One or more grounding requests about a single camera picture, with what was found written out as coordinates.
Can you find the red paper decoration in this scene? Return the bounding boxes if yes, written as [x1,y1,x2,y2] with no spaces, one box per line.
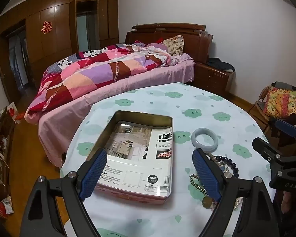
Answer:
[41,21,52,34]

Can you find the metal tin box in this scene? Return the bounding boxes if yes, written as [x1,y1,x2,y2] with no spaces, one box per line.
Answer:
[85,110,174,205]

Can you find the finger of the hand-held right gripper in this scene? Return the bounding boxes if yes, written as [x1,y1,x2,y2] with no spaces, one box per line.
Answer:
[252,137,296,171]
[269,118,296,140]

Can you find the wooden wardrobe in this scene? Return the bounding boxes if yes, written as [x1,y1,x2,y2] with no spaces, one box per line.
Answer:
[0,0,119,99]

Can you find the white pearl bracelet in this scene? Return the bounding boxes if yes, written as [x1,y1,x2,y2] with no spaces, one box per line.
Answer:
[233,197,244,211]

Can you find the colourful patterned cushion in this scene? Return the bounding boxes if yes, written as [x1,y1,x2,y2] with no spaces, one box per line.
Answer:
[263,87,296,119]

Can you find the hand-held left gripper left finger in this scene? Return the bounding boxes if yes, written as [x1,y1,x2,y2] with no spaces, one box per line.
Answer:
[20,148,108,237]

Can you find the printed paper sheet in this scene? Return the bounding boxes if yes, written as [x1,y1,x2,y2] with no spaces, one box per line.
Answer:
[96,120,173,194]

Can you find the floral pillow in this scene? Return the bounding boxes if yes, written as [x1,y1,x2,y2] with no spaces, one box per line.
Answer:
[162,35,184,56]

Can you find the wooden nightstand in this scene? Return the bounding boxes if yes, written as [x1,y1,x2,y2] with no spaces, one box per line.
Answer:
[194,62,235,94]

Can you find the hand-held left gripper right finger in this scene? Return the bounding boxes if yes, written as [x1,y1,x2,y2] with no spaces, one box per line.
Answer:
[192,148,280,237]

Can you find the bed with pink sheet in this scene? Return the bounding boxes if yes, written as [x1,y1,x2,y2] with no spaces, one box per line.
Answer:
[25,53,196,168]

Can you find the round bronze pendant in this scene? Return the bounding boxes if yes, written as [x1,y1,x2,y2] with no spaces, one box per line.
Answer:
[202,196,216,209]

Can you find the wooden headboard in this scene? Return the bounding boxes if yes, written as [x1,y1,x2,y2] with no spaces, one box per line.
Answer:
[125,23,214,63]

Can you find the wicker chair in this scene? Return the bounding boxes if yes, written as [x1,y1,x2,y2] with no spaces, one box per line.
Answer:
[249,81,296,134]

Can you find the cluttered wooden shelf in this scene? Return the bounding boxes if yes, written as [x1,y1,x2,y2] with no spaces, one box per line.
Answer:
[0,102,18,195]

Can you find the dark bead bracelet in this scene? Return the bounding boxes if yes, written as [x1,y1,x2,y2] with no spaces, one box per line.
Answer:
[207,153,240,178]

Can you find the grey jade bangle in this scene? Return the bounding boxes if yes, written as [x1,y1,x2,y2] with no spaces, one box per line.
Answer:
[191,128,219,153]

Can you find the patchwork quilt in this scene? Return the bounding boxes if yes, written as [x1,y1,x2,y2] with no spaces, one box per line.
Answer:
[25,43,172,124]

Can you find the lilac pillow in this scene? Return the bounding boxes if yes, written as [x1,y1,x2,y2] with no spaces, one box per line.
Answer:
[147,43,167,53]

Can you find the dark folded clothes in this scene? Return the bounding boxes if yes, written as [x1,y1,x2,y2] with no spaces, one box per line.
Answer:
[207,57,235,72]

